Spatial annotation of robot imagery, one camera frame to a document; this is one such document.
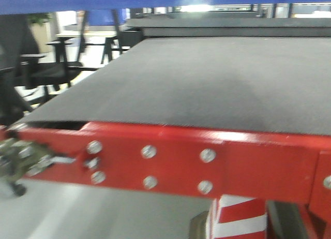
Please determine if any red white striped post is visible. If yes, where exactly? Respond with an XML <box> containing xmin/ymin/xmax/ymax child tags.
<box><xmin>205</xmin><ymin>195</ymin><xmax>267</xmax><ymax>238</ymax></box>

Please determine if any black conveyor belt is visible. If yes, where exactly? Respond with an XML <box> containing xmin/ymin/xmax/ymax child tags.
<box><xmin>22</xmin><ymin>19</ymin><xmax>330</xmax><ymax>135</ymax></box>

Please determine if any black table in background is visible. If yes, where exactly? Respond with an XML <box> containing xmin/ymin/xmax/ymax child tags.
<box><xmin>46</xmin><ymin>10</ymin><xmax>130</xmax><ymax>69</ymax></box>

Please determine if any metal tensioner bracket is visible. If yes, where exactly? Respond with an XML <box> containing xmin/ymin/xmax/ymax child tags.
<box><xmin>1</xmin><ymin>125</ymin><xmax>76</xmax><ymax>197</ymax></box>

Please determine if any black office chair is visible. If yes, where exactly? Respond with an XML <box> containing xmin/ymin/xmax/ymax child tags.
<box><xmin>1</xmin><ymin>14</ymin><xmax>83</xmax><ymax>125</ymax></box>

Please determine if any red conveyor frame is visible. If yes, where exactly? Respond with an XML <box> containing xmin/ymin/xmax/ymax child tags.
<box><xmin>9</xmin><ymin>122</ymin><xmax>330</xmax><ymax>238</ymax></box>

